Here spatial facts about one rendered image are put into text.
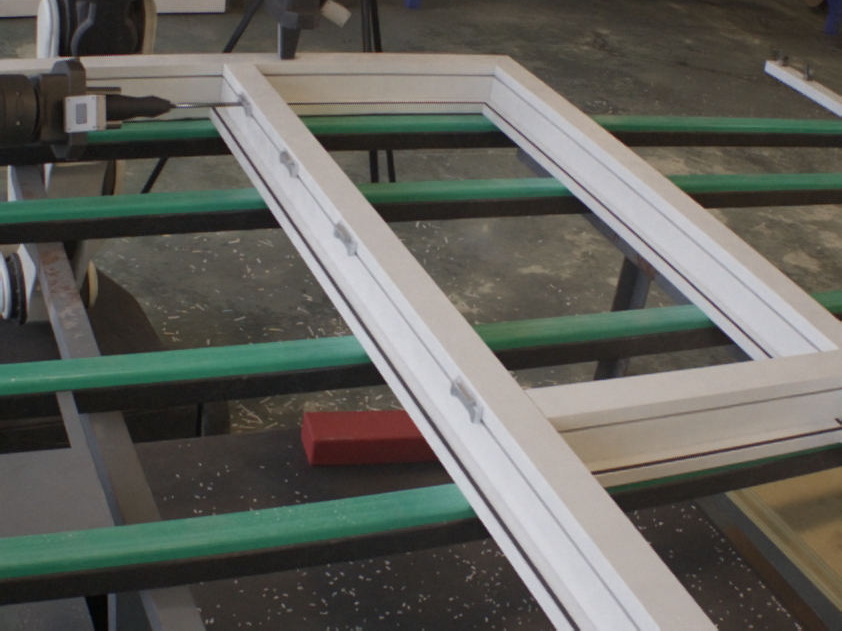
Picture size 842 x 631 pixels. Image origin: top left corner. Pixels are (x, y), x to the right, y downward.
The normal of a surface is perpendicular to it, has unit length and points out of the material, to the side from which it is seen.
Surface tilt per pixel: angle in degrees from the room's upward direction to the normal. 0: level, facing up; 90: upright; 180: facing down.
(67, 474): 0
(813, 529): 0
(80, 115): 71
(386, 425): 0
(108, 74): 90
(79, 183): 112
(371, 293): 90
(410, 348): 90
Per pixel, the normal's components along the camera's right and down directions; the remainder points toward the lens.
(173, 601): 0.15, -0.87
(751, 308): -0.92, 0.07
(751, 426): 0.38, 0.49
